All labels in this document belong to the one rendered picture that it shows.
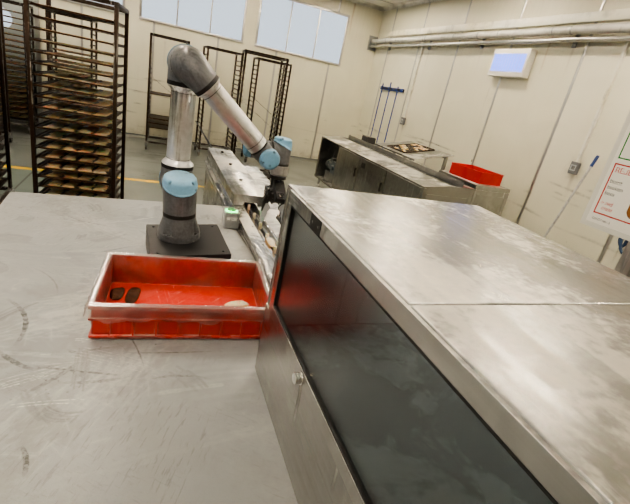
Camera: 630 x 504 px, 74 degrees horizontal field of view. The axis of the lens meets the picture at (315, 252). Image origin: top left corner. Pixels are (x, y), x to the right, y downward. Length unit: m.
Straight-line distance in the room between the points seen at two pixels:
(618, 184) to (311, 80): 8.00
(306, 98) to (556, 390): 8.83
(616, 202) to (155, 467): 1.36
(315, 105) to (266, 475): 8.62
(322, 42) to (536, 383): 8.91
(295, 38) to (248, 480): 8.55
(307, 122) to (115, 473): 8.62
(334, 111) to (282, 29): 1.87
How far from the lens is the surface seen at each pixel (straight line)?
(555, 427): 0.38
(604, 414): 0.44
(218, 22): 8.72
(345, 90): 9.40
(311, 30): 9.11
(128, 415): 0.98
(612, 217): 1.50
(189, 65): 1.47
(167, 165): 1.64
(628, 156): 1.50
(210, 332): 1.18
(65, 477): 0.90
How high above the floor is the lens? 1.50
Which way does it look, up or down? 21 degrees down
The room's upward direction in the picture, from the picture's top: 12 degrees clockwise
